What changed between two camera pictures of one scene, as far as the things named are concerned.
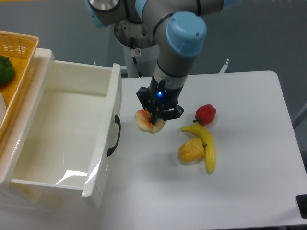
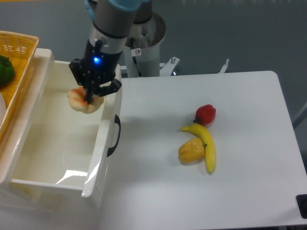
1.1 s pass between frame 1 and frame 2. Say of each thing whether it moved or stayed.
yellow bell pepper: stayed
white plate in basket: stayed
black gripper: moved
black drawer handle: stayed
